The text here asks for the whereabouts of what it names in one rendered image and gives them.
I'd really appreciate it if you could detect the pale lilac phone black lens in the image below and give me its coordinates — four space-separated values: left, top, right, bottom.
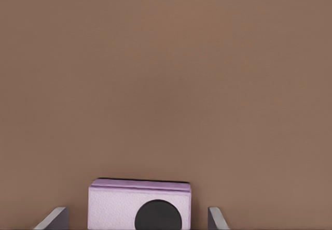
87 177 192 230

